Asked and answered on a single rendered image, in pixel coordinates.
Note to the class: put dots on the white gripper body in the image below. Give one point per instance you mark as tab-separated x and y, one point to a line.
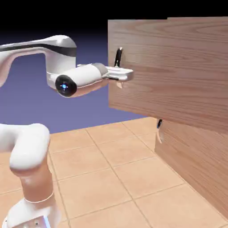
121	74

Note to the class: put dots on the wood cabinet door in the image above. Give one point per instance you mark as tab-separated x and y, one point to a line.
169	71

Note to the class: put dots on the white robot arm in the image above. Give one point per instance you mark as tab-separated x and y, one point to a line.
60	58

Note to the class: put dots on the light wood cabinet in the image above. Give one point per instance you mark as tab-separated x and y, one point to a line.
196	169

